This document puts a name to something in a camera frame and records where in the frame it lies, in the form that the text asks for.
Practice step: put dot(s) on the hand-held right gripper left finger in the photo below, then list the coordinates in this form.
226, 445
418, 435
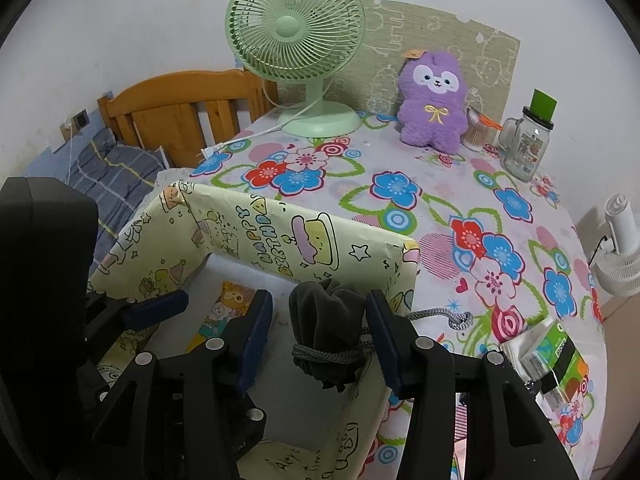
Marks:
255, 332

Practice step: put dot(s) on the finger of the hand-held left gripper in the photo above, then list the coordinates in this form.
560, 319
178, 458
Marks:
250, 430
160, 305

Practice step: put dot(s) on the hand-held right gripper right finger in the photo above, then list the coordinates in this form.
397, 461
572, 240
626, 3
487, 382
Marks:
385, 345

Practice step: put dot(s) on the yellow cartoon printed box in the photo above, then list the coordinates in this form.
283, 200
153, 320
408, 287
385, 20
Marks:
280, 240

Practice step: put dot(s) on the green tissue packet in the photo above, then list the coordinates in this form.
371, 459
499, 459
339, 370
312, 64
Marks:
555, 355

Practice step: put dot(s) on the cartoon bear printed card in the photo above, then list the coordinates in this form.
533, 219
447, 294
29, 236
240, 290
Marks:
220, 310

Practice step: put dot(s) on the blue plaid bedding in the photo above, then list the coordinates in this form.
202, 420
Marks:
115, 165

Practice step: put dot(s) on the floral tablecloth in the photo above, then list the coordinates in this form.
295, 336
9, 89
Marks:
400, 200

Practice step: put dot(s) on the clear swab jar orange lid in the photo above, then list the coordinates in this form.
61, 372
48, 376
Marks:
475, 135

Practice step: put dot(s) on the glass mug jar green lid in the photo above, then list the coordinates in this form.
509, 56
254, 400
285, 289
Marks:
525, 150

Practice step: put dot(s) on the purple plush toy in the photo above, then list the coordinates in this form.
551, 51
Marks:
435, 110

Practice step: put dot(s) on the white standing fan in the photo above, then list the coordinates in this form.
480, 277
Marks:
625, 240

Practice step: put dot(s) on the green desk fan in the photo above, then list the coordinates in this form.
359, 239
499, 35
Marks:
287, 27

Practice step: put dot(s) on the wall socket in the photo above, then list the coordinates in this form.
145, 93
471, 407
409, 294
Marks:
80, 120

